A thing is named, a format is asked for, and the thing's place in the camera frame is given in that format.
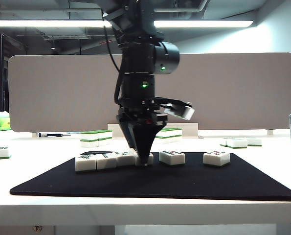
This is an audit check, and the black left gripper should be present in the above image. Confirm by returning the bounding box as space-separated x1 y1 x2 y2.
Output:
116 98 168 167

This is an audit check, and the red and green bamboo tile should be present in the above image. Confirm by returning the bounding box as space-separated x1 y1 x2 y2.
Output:
134 151 155 166
203 150 231 167
159 150 186 166

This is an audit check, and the four-bamboo mahjong tile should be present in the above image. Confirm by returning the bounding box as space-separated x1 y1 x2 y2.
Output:
115 151 136 167

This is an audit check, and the two-bamboo mahjong tile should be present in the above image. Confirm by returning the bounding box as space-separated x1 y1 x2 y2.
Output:
96 153 117 171

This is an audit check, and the bird mahjong tile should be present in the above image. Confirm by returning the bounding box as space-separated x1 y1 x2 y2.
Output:
74 154 97 173

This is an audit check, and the black mouse mat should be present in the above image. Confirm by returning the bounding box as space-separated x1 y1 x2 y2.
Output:
10 151 291 202

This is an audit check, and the beige desk divider panel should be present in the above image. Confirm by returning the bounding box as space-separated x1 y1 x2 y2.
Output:
8 52 291 133

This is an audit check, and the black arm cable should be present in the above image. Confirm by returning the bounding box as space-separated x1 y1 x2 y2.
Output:
103 24 125 105

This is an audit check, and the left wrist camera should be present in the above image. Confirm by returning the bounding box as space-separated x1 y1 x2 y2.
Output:
155 97 196 121

